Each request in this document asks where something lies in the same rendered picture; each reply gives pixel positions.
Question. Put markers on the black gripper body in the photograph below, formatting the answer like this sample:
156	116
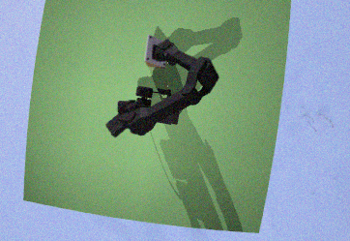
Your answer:
143	92

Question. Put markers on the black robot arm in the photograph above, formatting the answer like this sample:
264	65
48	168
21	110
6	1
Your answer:
140	119

